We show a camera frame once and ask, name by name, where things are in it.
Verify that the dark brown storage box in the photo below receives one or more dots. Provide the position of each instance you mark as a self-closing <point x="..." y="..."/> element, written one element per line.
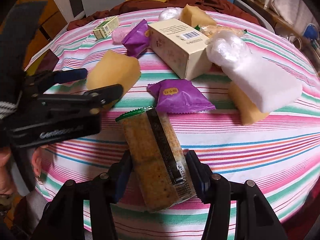
<point x="47" y="61"/>

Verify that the white foam block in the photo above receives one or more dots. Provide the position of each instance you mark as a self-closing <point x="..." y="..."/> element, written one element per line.
<point x="266" y="84"/>

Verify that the yellow sponge block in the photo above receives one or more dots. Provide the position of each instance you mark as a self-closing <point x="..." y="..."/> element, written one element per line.
<point x="249" y="113"/>
<point x="193" y="16"/>
<point x="112" y="69"/>

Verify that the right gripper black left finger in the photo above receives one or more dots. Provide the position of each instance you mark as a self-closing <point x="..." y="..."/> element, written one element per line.
<point x="111" y="185"/>

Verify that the small white plastic bag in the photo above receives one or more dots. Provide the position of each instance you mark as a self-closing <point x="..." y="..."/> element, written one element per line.
<point x="170" y="13"/>

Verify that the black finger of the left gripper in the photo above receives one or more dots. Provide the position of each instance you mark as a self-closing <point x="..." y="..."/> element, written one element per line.
<point x="42" y="81"/>
<point x="66" y="104"/>

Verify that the wooden desk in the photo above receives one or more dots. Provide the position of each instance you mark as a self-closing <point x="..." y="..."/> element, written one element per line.
<point x="295" y="33"/>

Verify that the blue round desk lamp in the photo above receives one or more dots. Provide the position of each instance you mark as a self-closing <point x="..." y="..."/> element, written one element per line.
<point x="311" y="32"/>

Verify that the person's left hand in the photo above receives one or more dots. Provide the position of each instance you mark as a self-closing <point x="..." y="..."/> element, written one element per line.
<point x="8" y="187"/>

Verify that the small green yellow box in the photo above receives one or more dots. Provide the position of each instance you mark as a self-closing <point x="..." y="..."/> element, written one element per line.
<point x="106" y="27"/>

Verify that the green-edged cracker snack pack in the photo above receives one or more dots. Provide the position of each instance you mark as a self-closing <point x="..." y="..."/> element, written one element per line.
<point x="158" y="159"/>

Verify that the cream cardboard box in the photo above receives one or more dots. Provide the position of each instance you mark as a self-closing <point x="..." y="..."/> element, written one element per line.
<point x="181" y="47"/>

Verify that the striped pink bed sheet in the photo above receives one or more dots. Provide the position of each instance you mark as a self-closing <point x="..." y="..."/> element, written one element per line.
<point x="279" y="153"/>

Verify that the orange wooden wardrobe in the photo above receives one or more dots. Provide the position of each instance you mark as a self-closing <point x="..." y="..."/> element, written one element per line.
<point x="51" y="22"/>

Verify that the rust brown blanket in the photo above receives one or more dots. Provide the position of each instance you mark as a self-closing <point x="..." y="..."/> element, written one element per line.
<point x="221" y="6"/>

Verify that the crumpled clear plastic bag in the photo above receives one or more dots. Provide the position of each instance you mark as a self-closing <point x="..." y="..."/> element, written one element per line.
<point x="226" y="49"/>

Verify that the purple snack packet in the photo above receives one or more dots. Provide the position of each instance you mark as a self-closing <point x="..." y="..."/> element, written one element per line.
<point x="137" y="40"/>
<point x="179" y="96"/>

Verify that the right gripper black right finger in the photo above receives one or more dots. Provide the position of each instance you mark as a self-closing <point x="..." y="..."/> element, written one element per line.
<point x="210" y="187"/>

